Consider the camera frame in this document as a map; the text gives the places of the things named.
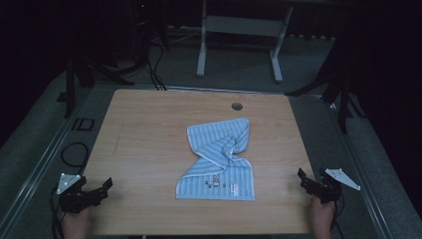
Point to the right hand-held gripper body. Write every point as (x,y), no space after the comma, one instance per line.
(328,189)

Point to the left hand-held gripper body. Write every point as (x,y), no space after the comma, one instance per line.
(74,199)

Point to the blue striped towel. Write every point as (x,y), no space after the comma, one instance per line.
(215,159)

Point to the person's left hand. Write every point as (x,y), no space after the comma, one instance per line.
(76,223)

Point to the person's right hand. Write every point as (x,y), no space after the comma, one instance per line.
(321,215)

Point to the black tripod stand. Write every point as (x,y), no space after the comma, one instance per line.
(343,106)
(70,86)

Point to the grey metal floor rail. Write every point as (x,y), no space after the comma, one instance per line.
(358,166)
(36,169)

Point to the black rectangular floor frame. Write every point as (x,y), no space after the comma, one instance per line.
(73,124)

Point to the white metal desk frame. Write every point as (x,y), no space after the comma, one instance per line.
(239,26)

